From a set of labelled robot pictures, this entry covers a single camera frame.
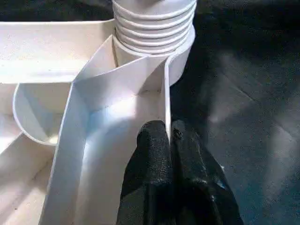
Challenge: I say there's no white plastic table top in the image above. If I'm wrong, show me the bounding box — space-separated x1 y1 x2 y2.
0 19 196 225

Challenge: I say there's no white plastic table leg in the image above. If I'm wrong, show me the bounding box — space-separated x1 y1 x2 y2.
112 0 197 56

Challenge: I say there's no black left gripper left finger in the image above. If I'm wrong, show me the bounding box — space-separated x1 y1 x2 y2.
116 120 174 225

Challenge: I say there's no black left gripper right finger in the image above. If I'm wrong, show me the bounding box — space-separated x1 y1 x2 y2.
171 120 244 225

